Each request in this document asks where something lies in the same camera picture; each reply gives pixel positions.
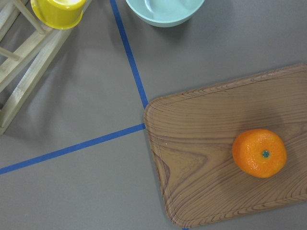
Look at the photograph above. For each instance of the orange mandarin fruit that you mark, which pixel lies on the orange mandarin fruit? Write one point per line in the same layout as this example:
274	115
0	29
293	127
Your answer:
260	153

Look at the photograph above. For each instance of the wooden mug rack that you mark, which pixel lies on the wooden mug rack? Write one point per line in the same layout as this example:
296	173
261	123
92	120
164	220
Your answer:
33	57

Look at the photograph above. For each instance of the yellow cup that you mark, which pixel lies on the yellow cup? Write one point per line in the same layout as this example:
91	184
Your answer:
59	14

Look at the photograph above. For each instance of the brown wooden tray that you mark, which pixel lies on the brown wooden tray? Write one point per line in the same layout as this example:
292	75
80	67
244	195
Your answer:
191	136

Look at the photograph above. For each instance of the light green bowl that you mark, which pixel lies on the light green bowl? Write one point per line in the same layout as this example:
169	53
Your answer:
164	13

